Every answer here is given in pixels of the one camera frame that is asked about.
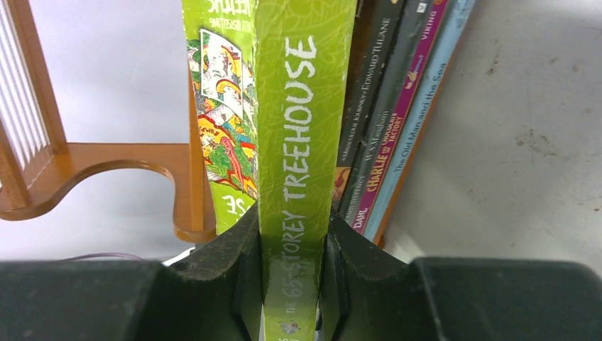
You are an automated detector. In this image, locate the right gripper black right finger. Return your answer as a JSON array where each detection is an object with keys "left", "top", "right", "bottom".
[{"left": 319, "top": 213, "right": 601, "bottom": 340}]

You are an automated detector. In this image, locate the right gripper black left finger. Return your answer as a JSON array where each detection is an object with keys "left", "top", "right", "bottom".
[{"left": 1, "top": 206, "right": 261, "bottom": 340}]

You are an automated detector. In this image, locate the colourful Roald Dahl paperback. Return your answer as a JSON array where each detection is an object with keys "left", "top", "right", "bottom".
[{"left": 341, "top": 1, "right": 454, "bottom": 234}]

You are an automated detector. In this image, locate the green cover paperback book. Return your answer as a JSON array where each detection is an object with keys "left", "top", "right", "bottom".
[{"left": 182, "top": 1, "right": 356, "bottom": 340}]

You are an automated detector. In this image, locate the orange wooden file rack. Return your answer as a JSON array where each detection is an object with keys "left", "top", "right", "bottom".
[{"left": 1, "top": 1, "right": 220, "bottom": 242}]

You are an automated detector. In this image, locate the dark Moon and Sixpence book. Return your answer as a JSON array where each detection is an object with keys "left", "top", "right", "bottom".
[{"left": 337, "top": 1, "right": 434, "bottom": 225}]

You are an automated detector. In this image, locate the light blue hardcover book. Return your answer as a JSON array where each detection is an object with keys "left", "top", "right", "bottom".
[{"left": 352, "top": 1, "right": 476, "bottom": 244}]

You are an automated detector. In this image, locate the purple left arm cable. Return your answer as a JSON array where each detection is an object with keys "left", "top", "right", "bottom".
[{"left": 58, "top": 252, "right": 147, "bottom": 263}]

